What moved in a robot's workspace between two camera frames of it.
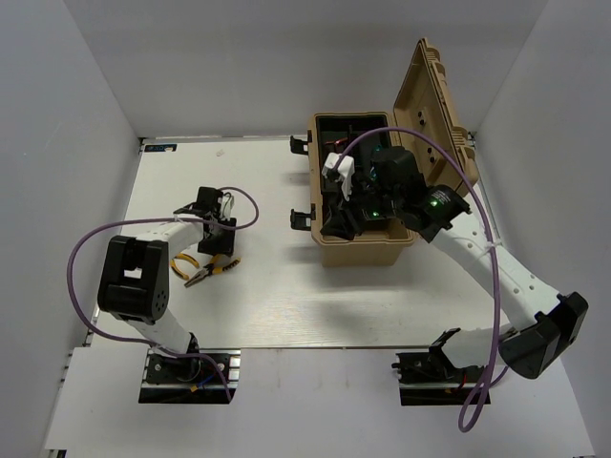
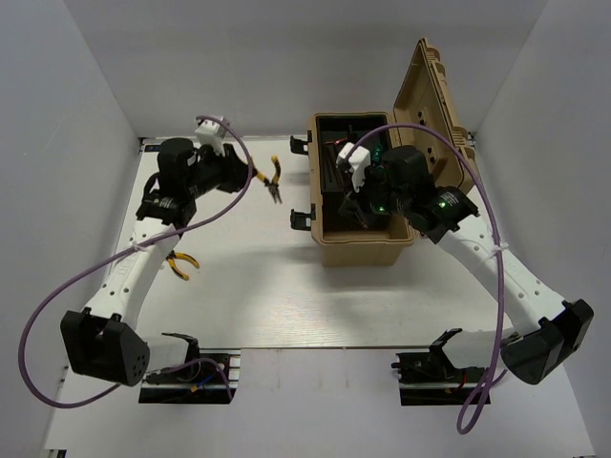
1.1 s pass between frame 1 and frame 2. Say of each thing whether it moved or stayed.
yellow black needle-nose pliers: moved
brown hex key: stayed
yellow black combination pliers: stayed
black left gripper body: moved
